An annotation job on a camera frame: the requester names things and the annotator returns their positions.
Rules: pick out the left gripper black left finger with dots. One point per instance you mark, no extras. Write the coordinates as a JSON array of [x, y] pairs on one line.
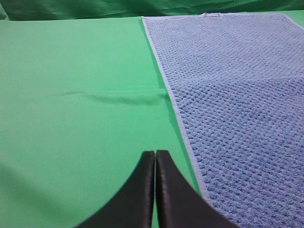
[[132, 205]]

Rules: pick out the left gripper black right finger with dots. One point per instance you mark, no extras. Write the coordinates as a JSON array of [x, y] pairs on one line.
[[178, 204]]

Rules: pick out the blue waffle-weave towel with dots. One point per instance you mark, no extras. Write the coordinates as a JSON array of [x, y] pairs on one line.
[[236, 83]]

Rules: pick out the green table cover cloth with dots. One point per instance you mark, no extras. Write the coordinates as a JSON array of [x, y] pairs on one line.
[[80, 100]]

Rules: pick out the green backdrop cloth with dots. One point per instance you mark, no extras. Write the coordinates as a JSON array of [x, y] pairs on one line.
[[25, 10]]

